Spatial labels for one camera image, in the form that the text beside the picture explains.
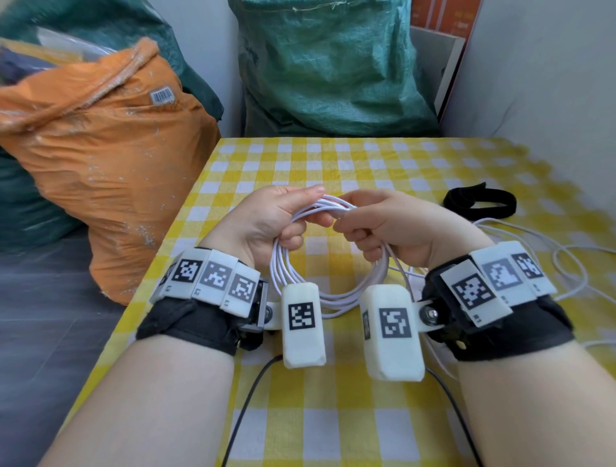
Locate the person's left hand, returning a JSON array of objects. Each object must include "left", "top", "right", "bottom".
[{"left": 198, "top": 184, "right": 336, "bottom": 271}]

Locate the person's right hand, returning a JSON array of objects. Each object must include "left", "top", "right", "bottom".
[{"left": 332, "top": 188, "right": 497, "bottom": 269}]

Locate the black strap loop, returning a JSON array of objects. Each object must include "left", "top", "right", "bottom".
[{"left": 441, "top": 182, "right": 518, "bottom": 221}]

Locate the white cable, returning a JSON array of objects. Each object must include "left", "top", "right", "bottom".
[{"left": 269, "top": 192, "right": 616, "bottom": 381}]

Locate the person's left forearm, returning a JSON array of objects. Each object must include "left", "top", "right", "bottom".
[{"left": 38, "top": 334, "right": 237, "bottom": 467}]

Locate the white marker wrist band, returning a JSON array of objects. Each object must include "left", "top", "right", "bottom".
[
  {"left": 431, "top": 240, "right": 559, "bottom": 328},
  {"left": 149, "top": 246, "right": 268, "bottom": 318}
]

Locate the orange woven sack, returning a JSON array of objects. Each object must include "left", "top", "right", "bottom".
[{"left": 0, "top": 37, "right": 221, "bottom": 307}]

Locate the small pale leaning board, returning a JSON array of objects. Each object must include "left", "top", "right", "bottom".
[{"left": 409, "top": 26, "right": 466, "bottom": 116}]

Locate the upright open green sack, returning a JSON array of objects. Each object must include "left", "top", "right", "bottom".
[{"left": 228, "top": 0, "right": 441, "bottom": 138}]

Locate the tall crumpled green sack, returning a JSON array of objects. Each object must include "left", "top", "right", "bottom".
[{"left": 0, "top": 0, "right": 225, "bottom": 121}]

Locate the large grey board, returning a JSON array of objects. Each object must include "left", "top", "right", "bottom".
[{"left": 440, "top": 0, "right": 616, "bottom": 215}]

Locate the yellow checkered tablecloth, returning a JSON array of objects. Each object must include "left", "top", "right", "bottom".
[{"left": 57, "top": 137, "right": 616, "bottom": 467}]

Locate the orange poster board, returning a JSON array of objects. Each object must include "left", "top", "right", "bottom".
[{"left": 409, "top": 0, "right": 483, "bottom": 39}]

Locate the clear plastic parcel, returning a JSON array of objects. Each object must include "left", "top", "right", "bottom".
[{"left": 36, "top": 26, "right": 116, "bottom": 61}]

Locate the yellow flat parcel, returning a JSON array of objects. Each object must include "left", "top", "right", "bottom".
[{"left": 0, "top": 37, "right": 83, "bottom": 66}]

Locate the dark blue parcel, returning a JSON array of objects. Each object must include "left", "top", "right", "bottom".
[{"left": 0, "top": 50, "right": 51, "bottom": 87}]

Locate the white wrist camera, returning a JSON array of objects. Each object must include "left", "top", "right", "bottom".
[
  {"left": 264, "top": 282, "right": 327, "bottom": 370},
  {"left": 359, "top": 284, "right": 446, "bottom": 384}
]

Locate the black wrist strap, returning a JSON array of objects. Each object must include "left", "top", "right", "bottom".
[
  {"left": 423, "top": 262, "right": 575, "bottom": 362},
  {"left": 136, "top": 297, "right": 266, "bottom": 357}
]

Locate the black camera cable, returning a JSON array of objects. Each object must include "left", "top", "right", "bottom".
[
  {"left": 220, "top": 354, "right": 285, "bottom": 467},
  {"left": 425, "top": 368, "right": 484, "bottom": 467}
]

